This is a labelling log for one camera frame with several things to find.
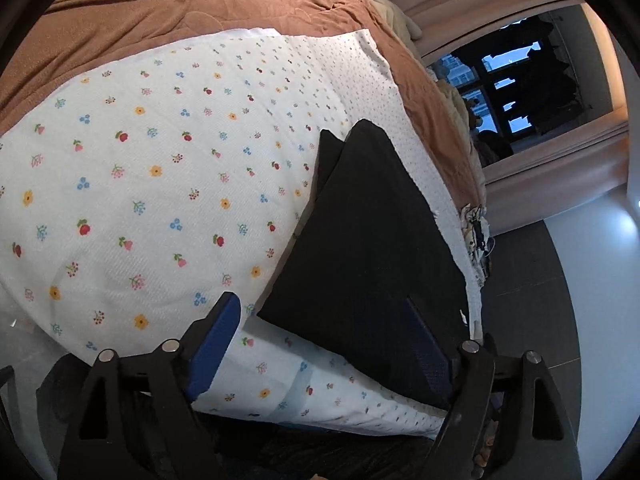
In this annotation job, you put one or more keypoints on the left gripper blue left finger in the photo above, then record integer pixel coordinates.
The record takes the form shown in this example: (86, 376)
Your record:
(207, 341)

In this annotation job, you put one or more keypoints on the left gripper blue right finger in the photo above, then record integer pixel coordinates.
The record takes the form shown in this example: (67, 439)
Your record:
(431, 349)

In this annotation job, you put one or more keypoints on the orange brown bed sheet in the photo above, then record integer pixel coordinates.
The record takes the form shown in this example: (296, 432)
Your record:
(74, 36)

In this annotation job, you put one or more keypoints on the black button shirt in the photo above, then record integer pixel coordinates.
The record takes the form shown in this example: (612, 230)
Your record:
(370, 242)

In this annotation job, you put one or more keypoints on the beige crumpled blanket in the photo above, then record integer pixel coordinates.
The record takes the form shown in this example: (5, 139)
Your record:
(409, 33)

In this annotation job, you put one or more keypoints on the pink right curtain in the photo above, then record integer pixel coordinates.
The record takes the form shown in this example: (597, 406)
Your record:
(566, 169)

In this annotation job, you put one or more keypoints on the white cloth pile with cables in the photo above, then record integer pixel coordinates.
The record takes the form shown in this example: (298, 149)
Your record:
(478, 241)

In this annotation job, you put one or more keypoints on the white floral blanket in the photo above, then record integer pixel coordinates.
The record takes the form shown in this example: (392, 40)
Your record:
(137, 193)

